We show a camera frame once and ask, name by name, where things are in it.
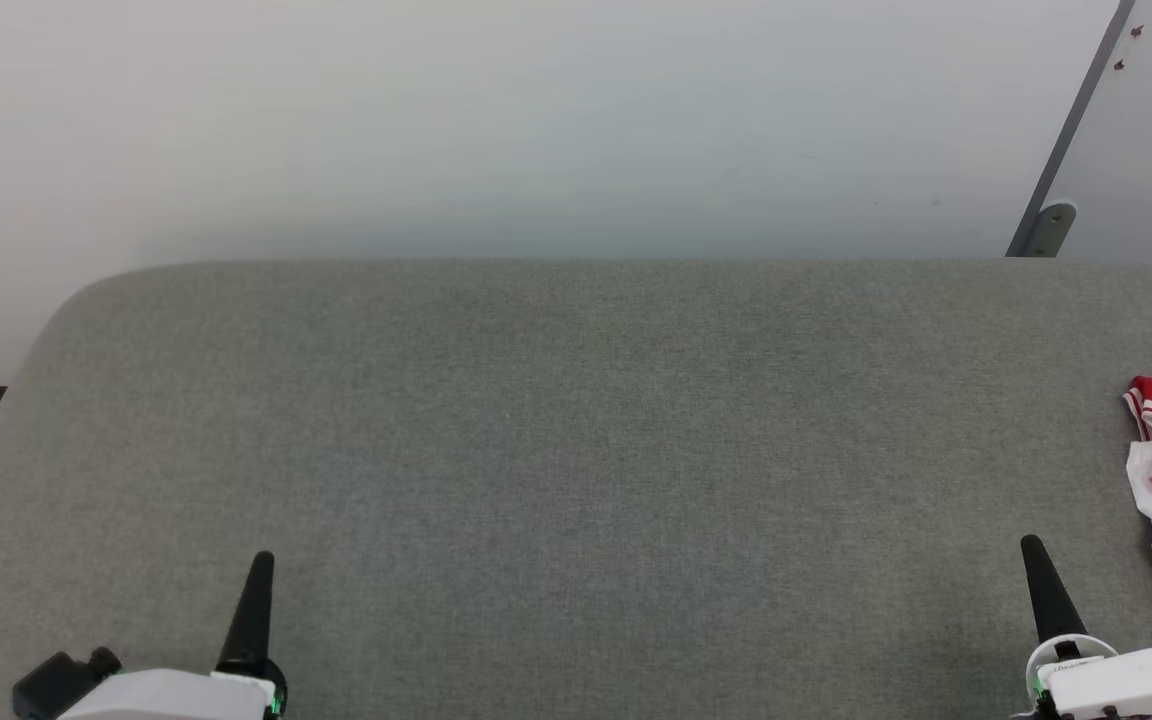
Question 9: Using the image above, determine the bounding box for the grey metal foot bracket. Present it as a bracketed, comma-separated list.
[1024, 202, 1078, 259]

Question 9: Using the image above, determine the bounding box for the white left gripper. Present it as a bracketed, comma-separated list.
[54, 549, 289, 720]

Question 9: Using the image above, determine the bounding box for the grey metal wall strip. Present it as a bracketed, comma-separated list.
[1005, 0, 1137, 258]

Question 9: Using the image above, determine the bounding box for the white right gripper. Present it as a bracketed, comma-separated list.
[1014, 534, 1152, 720]

